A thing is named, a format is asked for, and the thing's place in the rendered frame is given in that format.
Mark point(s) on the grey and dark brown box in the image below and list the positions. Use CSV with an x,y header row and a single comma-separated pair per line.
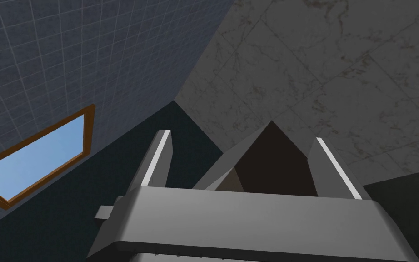
x,y
271,163

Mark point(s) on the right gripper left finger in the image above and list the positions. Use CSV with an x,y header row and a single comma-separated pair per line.
x,y
155,163

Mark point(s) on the brown framed window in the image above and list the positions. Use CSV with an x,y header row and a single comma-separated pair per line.
x,y
35,160

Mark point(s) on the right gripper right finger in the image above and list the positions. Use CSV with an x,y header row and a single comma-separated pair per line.
x,y
327,174

